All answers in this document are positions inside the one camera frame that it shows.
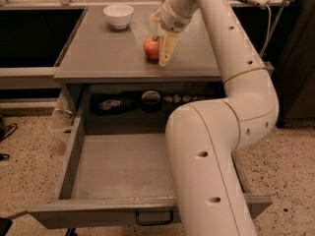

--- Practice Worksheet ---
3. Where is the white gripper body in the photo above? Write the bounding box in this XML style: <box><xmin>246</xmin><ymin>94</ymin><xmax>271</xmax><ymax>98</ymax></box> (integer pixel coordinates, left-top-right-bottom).
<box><xmin>160</xmin><ymin>0</ymin><xmax>192</xmax><ymax>33</ymax></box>

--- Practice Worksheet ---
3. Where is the red apple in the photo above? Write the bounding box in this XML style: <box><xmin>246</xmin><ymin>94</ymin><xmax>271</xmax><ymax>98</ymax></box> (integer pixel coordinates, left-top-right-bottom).
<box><xmin>143</xmin><ymin>35</ymin><xmax>159</xmax><ymax>60</ymax></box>

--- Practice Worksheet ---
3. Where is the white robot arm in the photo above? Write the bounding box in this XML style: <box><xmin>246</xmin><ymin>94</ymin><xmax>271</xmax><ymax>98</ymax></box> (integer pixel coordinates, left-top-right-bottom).
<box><xmin>159</xmin><ymin>0</ymin><xmax>279</xmax><ymax>236</ymax></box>

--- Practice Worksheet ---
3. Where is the grey open drawer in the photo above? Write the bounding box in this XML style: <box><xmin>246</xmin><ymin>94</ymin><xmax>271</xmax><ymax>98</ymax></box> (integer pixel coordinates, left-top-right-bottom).
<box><xmin>29</xmin><ymin>88</ymin><xmax>272</xmax><ymax>228</ymax></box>

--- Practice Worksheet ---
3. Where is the white ceramic bowl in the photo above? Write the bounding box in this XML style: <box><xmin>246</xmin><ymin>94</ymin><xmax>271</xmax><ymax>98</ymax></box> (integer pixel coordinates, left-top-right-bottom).
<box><xmin>103</xmin><ymin>4</ymin><xmax>134</xmax><ymax>30</ymax></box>

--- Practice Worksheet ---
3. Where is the grey cabinet table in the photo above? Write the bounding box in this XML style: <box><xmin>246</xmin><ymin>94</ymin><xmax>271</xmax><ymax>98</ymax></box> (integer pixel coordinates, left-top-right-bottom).
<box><xmin>55</xmin><ymin>4</ymin><xmax>221</xmax><ymax>110</ymax></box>

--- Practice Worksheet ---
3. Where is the black round container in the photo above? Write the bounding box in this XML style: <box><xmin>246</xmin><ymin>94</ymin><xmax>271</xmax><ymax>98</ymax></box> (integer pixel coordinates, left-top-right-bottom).
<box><xmin>141</xmin><ymin>90</ymin><xmax>161</xmax><ymax>113</ymax></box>

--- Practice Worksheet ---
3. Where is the black bag with silver item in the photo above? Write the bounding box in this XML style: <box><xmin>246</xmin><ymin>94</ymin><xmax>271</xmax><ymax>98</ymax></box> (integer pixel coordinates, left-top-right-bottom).
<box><xmin>90</xmin><ymin>91</ymin><xmax>140</xmax><ymax>116</ymax></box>

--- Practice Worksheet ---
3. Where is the white power cable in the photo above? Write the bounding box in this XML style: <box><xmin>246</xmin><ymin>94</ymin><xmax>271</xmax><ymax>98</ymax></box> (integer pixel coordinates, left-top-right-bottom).
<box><xmin>259</xmin><ymin>4</ymin><xmax>273</xmax><ymax>59</ymax></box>

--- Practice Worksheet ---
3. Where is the black drawer handle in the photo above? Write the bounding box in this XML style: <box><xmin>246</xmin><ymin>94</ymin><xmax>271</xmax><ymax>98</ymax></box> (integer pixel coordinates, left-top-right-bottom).
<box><xmin>135</xmin><ymin>210</ymin><xmax>174</xmax><ymax>226</ymax></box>

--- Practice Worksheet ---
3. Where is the black cable on floor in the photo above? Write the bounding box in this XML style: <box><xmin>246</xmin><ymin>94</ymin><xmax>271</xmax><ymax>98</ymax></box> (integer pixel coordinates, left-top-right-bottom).
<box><xmin>0</xmin><ymin>122</ymin><xmax>19</xmax><ymax>162</ymax></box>

